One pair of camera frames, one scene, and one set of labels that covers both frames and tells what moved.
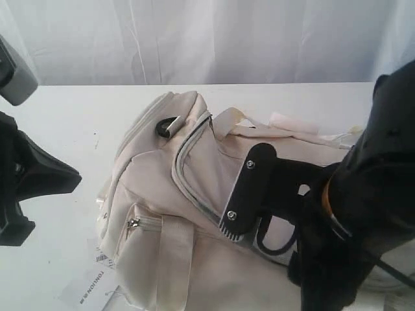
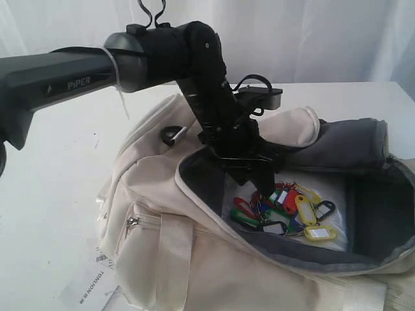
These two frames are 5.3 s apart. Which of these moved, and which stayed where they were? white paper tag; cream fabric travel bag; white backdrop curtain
Moved: cream fabric travel bag
Stayed: white backdrop curtain; white paper tag
